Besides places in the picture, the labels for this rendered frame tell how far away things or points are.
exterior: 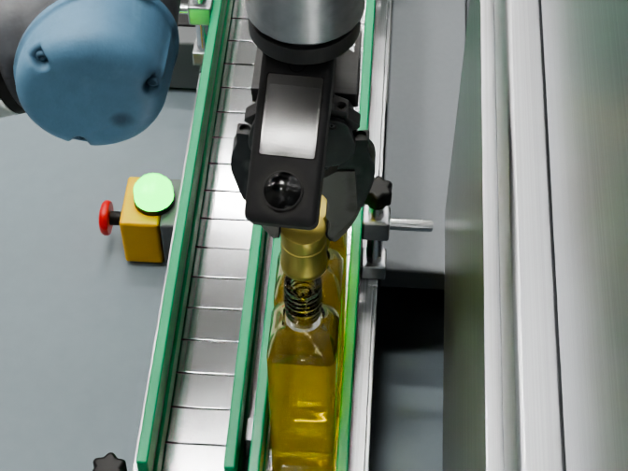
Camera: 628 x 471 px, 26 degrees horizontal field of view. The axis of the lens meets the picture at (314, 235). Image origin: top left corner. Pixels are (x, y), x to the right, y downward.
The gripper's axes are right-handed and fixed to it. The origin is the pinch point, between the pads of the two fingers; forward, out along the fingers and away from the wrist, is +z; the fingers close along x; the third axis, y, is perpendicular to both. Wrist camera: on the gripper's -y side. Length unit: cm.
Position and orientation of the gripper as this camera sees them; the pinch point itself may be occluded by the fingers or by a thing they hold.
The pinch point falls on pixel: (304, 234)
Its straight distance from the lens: 99.9
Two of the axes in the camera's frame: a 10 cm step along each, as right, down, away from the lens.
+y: 0.8, -7.8, 6.2
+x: -10.0, -0.6, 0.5
